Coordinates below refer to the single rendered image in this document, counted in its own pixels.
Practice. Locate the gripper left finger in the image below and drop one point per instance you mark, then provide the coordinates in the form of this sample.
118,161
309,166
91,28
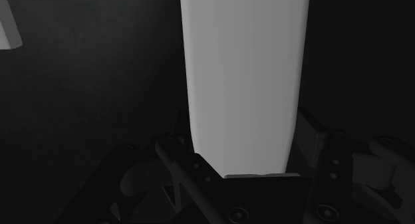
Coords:
181,171

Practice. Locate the tall white rounded object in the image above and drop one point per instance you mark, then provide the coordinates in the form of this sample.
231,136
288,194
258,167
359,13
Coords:
243,80

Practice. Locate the pale grey box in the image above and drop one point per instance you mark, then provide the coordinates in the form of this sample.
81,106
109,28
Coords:
9,29

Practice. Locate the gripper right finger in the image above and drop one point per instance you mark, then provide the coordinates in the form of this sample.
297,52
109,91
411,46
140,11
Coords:
334,171

